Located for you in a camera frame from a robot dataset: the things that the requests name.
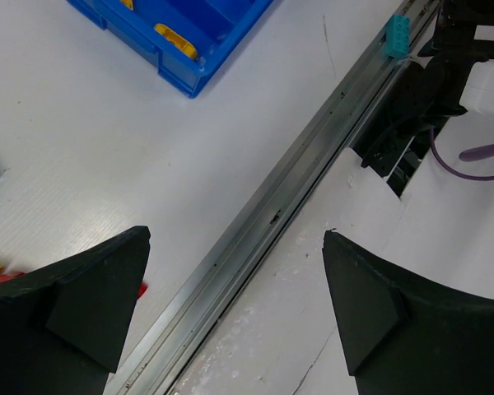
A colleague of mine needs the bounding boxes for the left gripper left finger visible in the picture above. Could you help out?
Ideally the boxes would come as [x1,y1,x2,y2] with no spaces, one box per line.
[0,225,150,394]

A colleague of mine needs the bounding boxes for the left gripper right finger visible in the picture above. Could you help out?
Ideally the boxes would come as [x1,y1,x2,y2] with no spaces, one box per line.
[323,231,494,394]

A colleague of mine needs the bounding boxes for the red teal lego stack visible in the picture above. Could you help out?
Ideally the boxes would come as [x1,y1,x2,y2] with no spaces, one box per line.
[137,282,148,299]

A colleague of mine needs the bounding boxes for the teal rectangular lego brick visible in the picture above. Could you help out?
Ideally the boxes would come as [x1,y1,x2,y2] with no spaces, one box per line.
[384,14,411,58]

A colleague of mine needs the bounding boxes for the yellow lego plate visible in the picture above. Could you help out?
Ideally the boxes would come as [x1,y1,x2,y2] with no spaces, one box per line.
[154,23,198,60]

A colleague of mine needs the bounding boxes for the yellow face lego brick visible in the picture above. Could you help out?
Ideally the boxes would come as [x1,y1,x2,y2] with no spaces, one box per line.
[121,0,134,10]

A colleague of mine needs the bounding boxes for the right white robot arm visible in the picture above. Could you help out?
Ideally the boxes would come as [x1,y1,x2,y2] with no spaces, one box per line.
[417,22,494,118]

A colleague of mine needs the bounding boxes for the blue plastic sorting bin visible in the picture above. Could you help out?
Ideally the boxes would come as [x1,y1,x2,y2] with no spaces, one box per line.
[69,0,273,98]

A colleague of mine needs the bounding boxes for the aluminium rail frame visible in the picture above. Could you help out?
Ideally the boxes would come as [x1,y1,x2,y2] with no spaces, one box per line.
[106,0,441,395]

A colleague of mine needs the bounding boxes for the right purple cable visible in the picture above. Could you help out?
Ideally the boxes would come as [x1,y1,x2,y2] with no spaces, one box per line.
[429,127,494,181]

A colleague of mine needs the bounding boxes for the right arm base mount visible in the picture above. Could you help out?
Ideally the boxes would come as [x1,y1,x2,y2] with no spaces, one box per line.
[354,63,446,197]

